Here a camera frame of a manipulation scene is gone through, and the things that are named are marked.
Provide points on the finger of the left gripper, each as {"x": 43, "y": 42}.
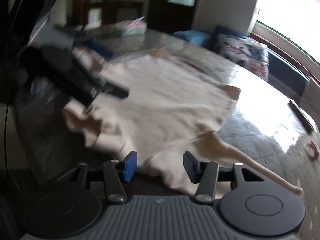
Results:
{"x": 92, "y": 44}
{"x": 108, "y": 87}

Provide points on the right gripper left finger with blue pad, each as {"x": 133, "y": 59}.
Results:
{"x": 115, "y": 174}

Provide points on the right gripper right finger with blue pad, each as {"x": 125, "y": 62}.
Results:
{"x": 204, "y": 174}

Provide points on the beige long sleeve garment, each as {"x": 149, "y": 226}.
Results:
{"x": 172, "y": 108}

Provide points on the tissue box pink green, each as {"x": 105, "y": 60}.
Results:
{"x": 130, "y": 27}

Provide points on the dark wooden cabinet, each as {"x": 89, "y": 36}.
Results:
{"x": 106, "y": 10}

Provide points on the dark wooden door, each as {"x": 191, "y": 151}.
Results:
{"x": 170, "y": 16}

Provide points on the dark remote on table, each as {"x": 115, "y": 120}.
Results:
{"x": 304, "y": 121}

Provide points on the pink small object on table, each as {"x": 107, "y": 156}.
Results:
{"x": 312, "y": 151}

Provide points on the blue sofa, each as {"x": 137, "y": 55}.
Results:
{"x": 283, "y": 75}

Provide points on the butterfly print pillow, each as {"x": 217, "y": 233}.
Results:
{"x": 249, "y": 54}

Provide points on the window with green frame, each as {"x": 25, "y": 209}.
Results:
{"x": 290, "y": 25}

